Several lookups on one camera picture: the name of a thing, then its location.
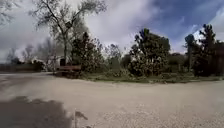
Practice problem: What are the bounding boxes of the low green bushes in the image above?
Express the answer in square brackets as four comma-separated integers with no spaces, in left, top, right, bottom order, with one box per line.
[103,43,132,76]

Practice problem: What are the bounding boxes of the dark green bushy tree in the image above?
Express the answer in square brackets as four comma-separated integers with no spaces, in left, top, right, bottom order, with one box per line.
[127,27,172,78]
[70,31,107,74]

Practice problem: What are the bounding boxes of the grass verge strip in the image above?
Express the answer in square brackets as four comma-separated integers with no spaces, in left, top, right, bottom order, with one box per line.
[79,71,224,84]

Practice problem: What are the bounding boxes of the pale gravel road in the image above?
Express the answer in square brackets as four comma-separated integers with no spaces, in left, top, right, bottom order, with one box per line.
[0,72,224,128]

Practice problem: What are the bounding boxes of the tall bare tree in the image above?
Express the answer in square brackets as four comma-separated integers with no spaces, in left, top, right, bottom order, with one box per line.
[29,0,107,67]

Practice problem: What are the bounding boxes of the row of bare trees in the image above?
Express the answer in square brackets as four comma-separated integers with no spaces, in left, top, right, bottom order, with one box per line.
[5,37,64,72]

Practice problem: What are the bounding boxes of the dark conifer tree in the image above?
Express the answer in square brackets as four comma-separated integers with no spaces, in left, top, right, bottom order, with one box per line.
[183,23,224,78]

